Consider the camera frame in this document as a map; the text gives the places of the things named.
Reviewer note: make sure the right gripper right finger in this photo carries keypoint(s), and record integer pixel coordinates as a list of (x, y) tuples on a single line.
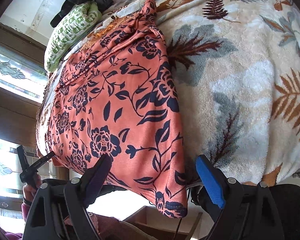
[(212, 179)]

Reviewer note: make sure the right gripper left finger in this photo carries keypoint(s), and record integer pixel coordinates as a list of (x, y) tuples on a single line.
[(93, 180)]

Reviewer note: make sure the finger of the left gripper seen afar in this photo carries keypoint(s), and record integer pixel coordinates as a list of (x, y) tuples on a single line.
[(43, 161)]

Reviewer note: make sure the orange floral garment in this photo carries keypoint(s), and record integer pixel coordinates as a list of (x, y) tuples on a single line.
[(118, 98)]

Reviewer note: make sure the person's left hand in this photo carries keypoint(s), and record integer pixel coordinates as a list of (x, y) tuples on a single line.
[(29, 191)]

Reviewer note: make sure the leaf pattern fleece blanket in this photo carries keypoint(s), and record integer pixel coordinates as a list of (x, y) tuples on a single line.
[(236, 69)]

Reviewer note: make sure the green white patterned pillow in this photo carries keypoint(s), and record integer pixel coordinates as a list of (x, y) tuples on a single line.
[(67, 32)]

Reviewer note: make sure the black cloth on pillow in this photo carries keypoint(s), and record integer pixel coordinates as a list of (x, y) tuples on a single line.
[(103, 5)]

